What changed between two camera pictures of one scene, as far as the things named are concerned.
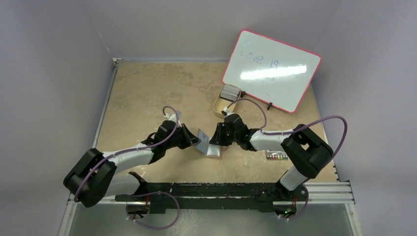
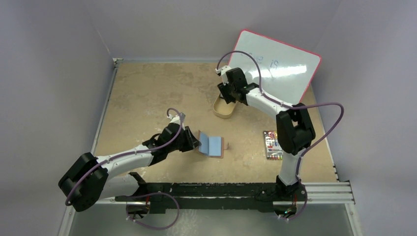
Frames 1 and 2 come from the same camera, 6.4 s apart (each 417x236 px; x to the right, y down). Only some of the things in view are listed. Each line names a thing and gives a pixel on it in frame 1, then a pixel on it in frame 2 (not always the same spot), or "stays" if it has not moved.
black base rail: [212, 198] stays
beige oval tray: [220, 104] stays
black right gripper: [220, 134] to [226, 92]
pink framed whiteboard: [272, 71] stays
